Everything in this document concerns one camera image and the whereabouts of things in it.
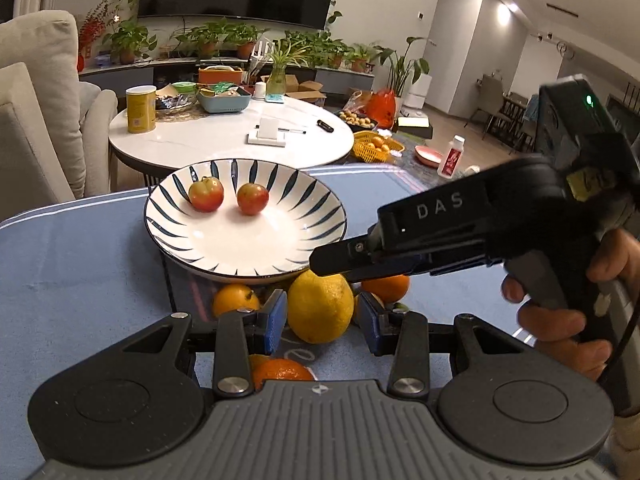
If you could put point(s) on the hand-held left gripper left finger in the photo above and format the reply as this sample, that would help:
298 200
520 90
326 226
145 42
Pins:
276 320

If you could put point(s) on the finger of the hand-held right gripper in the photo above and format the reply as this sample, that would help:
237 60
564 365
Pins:
380 269
340 255

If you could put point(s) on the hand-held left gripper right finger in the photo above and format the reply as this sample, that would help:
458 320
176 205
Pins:
370 320

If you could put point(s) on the large orange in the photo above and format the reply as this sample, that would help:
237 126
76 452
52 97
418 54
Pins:
282 372
385 287

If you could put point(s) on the large yellow lemon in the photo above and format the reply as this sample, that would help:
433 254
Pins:
320 310

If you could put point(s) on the small round orange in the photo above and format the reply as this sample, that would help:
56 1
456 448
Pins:
235 301

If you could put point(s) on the white blue striped plate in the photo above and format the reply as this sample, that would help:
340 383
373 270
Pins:
250 245

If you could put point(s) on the red tomato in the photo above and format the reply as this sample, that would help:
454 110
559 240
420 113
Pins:
206 193
252 198

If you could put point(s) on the person's right forearm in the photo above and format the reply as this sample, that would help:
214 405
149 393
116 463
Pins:
629 445

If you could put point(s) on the person's right hand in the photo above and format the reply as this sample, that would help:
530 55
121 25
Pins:
550 322

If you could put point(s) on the white bottle red label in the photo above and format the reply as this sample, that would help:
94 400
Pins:
450 160

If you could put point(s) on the pink bowl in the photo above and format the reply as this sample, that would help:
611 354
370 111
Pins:
429 156

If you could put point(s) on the yellow mesh basket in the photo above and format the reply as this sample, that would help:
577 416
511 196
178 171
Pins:
370 156

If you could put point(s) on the flat white black box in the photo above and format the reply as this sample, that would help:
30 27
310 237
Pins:
412 127

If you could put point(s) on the pile of small tangerines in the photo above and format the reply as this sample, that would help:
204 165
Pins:
375 145

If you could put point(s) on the dining chair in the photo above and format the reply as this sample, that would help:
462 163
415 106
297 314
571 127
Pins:
487 102

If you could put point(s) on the black white pen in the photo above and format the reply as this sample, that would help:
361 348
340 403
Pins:
295 131

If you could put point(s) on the tray of golden balls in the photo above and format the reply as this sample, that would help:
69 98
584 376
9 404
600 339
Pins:
357 120

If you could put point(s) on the white air purifier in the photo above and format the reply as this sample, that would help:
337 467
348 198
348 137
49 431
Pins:
417 92

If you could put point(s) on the white napkin holder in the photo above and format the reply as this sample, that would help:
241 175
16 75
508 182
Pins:
267 130

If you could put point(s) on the orange plastic bag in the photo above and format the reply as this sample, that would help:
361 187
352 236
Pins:
382 107

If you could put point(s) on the cardboard box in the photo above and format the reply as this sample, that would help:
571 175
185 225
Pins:
310 91

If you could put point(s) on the tall leafy floor plant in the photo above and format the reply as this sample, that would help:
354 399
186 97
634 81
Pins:
400 67

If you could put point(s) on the round white table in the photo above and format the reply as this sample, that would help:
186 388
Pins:
210 135

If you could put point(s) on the glass vase with plant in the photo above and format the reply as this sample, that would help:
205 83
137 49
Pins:
276 85

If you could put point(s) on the small white cylinder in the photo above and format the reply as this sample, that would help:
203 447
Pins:
260 91

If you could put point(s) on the teal plastic basket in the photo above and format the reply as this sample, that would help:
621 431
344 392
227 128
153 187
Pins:
222 104

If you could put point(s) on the blue table cloth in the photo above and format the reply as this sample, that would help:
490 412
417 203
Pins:
75 285

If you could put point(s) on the orange box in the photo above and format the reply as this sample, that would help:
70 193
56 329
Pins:
220 76

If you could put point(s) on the pile of snack wrappers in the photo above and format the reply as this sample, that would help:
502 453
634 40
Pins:
172 100

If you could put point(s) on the green bowl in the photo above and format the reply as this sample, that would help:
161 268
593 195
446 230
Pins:
184 87

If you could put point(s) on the yellow can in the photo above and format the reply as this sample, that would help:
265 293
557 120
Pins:
141 112

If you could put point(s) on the grey television cabinet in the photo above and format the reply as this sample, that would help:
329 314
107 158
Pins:
125 77

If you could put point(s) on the light grey throw pillow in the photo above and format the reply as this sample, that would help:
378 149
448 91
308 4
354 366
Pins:
89 96

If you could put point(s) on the row of potted plants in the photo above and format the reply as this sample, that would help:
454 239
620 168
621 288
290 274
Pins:
130 40

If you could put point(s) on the beige sofa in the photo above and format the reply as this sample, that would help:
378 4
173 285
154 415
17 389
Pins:
40 85

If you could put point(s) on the red flower arrangement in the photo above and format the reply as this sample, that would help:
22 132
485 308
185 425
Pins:
92 27

